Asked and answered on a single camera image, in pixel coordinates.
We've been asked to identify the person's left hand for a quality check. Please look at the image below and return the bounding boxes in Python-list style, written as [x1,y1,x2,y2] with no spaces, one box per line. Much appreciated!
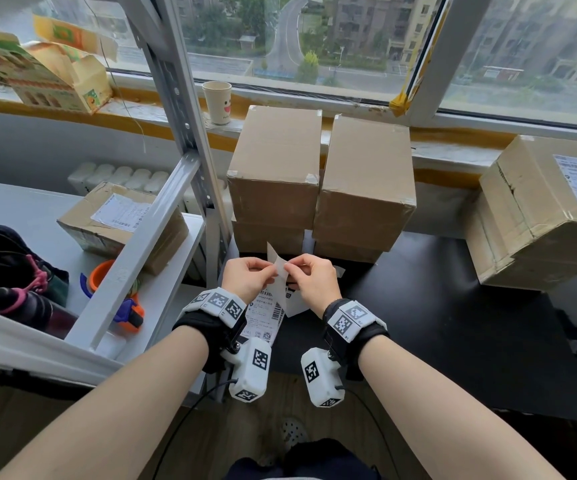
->
[220,257,279,305]

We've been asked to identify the person's right hand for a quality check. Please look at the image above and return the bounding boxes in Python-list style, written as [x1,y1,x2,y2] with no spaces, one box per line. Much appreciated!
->
[283,253,343,319]

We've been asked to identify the stack of shipping labels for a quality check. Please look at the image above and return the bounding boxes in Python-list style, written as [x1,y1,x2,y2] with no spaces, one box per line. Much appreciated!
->
[240,289,285,343]

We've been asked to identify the dented labelled cardboard box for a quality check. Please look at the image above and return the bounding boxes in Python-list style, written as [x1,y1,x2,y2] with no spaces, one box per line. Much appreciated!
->
[57,182,190,275]

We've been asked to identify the slim brown cardboard box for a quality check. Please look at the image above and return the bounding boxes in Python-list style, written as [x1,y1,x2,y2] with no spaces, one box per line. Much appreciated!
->
[478,134,577,265]
[463,194,577,291]

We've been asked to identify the person's left forearm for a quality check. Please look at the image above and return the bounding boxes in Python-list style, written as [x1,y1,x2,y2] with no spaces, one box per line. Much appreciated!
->
[0,325,209,480]

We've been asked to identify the person's right forearm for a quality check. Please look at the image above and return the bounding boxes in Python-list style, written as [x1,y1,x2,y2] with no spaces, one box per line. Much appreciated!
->
[358,334,564,480]

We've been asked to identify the person's black trousers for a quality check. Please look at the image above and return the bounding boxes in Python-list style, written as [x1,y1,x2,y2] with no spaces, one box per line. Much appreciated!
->
[226,438,384,480]

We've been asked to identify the orange blue tape dispenser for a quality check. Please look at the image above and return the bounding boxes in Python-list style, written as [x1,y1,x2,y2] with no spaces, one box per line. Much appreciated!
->
[79,259,145,333]

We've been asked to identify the grey metal shelf rack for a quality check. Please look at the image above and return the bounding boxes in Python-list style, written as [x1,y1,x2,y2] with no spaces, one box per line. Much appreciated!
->
[0,0,242,395]

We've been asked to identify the white perforated clog shoe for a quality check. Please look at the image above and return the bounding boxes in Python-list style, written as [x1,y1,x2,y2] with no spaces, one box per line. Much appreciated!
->
[280,417,309,448]

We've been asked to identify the white radiator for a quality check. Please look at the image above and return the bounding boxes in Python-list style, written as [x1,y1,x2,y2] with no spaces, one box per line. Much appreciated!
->
[67,162,234,221]

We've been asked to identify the paper cup with face print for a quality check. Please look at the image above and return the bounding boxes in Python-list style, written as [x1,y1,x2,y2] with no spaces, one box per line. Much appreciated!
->
[202,80,233,127]

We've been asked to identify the yellow printed carton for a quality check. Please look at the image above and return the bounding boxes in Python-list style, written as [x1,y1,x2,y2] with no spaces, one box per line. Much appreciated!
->
[0,14,119,115]

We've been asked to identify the black marker wrist strap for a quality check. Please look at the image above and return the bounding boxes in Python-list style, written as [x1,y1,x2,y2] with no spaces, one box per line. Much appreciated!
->
[173,287,248,374]
[322,298,391,381]

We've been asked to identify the black camera cable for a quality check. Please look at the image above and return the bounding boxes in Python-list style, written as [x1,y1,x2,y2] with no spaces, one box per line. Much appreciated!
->
[153,378,239,480]
[340,387,402,480]

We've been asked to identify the white window frame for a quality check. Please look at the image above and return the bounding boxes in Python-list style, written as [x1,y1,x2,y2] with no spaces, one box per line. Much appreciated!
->
[0,0,577,141]

